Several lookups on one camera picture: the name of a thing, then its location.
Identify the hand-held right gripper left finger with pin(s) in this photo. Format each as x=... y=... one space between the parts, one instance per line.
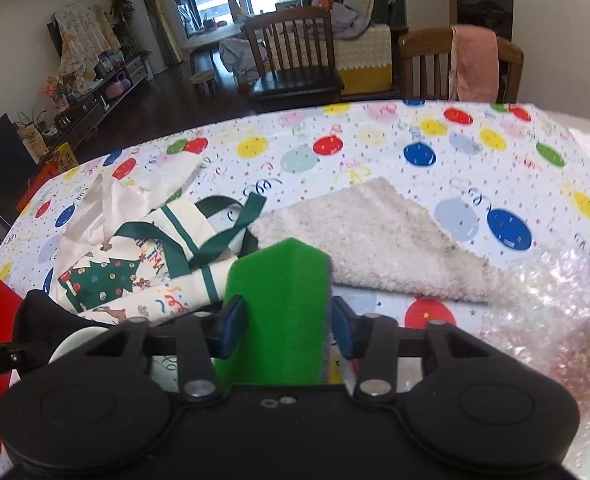
x=232 y=327

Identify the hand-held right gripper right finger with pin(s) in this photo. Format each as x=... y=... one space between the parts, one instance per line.
x=342 y=330

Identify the green sponge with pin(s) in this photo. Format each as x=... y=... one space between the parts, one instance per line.
x=275 y=300

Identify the black cloth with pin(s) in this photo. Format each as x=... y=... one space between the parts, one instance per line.
x=40 y=315

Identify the white plastic bag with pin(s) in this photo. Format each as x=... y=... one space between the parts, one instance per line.
x=120 y=205

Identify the clear bubble wrap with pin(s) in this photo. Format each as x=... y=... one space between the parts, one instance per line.
x=545 y=310

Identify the white mug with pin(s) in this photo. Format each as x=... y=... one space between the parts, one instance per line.
x=75 y=345

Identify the white fluffy towel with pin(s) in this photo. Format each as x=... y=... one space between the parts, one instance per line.
x=385 y=230

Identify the balloon print tablecloth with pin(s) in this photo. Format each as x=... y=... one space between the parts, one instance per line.
x=375 y=155

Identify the black cabinet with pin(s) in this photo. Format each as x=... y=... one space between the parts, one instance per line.
x=0 y=160

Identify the orange boxes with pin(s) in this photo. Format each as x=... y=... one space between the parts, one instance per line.
x=65 y=157

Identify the small wooden stool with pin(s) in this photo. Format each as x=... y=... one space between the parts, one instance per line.
x=202 y=80

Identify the wooden chair with black seat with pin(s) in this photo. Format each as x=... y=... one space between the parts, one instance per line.
x=295 y=82

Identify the dark tv cabinet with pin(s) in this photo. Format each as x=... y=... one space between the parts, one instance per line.
x=90 y=105

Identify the grey bag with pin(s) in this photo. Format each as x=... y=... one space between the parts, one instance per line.
x=240 y=57

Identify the sofa with cream cover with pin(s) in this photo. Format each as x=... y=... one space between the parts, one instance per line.
x=365 y=50

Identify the low round table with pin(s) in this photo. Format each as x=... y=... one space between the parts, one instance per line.
x=210 y=37

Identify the pink towel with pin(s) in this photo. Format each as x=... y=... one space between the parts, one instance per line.
x=475 y=65

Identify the floral cloth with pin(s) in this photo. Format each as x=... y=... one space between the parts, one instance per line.
x=82 y=40

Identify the potted plant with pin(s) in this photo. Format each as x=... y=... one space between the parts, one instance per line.
x=125 y=15

